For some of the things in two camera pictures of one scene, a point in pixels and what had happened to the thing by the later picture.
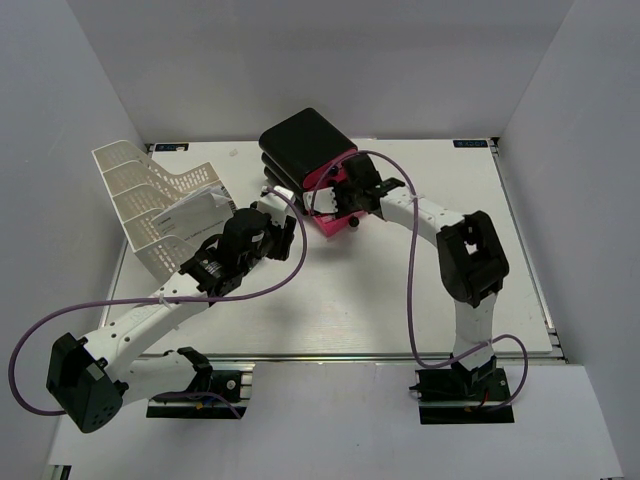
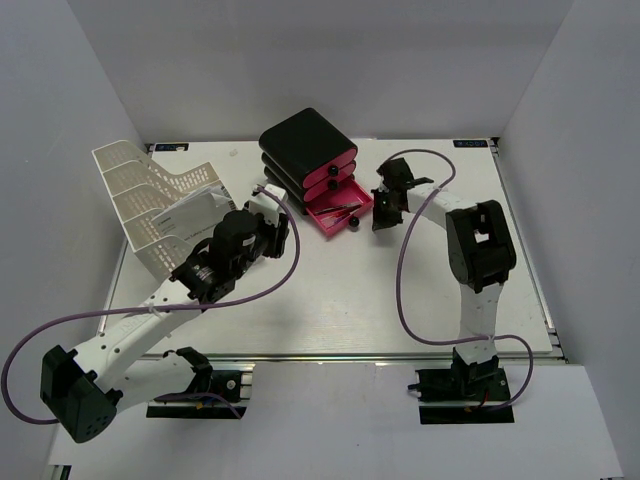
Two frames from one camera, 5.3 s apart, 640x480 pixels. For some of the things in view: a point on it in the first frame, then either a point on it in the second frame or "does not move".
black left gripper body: (277, 240) does not move
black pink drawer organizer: (301, 152) does not move
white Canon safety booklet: (196, 219) does not move
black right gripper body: (348, 198) to (385, 211)
